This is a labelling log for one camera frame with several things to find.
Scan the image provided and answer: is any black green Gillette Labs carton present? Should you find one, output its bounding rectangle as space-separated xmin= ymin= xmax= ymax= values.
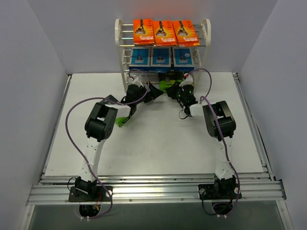
xmin=158 ymin=72 xmax=176 ymax=92

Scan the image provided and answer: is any grey Harry's box blue razor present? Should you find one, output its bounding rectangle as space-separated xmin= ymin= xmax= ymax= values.
xmin=172 ymin=47 xmax=195 ymax=72

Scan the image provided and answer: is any Harry's blade cartridge pack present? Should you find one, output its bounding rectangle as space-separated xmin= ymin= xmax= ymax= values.
xmin=150 ymin=47 xmax=171 ymax=73

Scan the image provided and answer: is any orange Gillette Fusion5 razor box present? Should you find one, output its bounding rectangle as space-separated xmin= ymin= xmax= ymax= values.
xmin=172 ymin=20 xmax=200 ymax=47

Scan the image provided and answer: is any small orange Gillette razor box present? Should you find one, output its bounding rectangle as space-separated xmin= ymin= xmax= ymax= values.
xmin=133 ymin=18 xmax=155 ymax=46

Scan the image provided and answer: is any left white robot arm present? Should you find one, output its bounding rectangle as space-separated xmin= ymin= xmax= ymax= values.
xmin=74 ymin=82 xmax=164 ymax=201

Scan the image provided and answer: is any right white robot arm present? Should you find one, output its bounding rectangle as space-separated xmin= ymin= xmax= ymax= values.
xmin=166 ymin=81 xmax=240 ymax=199

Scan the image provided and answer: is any white chrome-bar shelf rack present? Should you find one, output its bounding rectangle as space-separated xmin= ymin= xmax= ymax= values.
xmin=115 ymin=19 xmax=212 ymax=91

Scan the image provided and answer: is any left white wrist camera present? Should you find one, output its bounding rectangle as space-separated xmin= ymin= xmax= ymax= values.
xmin=132 ymin=75 xmax=145 ymax=88

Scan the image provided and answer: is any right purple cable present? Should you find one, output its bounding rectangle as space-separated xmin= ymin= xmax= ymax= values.
xmin=183 ymin=68 xmax=242 ymax=216

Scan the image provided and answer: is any purple cable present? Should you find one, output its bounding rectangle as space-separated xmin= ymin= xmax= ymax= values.
xmin=183 ymin=68 xmax=242 ymax=216
xmin=65 ymin=69 xmax=151 ymax=219

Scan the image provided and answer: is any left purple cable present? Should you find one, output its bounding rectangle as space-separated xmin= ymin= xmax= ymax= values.
xmin=65 ymin=69 xmax=151 ymax=219

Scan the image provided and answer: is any aluminium rail base frame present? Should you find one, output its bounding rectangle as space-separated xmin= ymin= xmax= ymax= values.
xmin=27 ymin=72 xmax=286 ymax=205

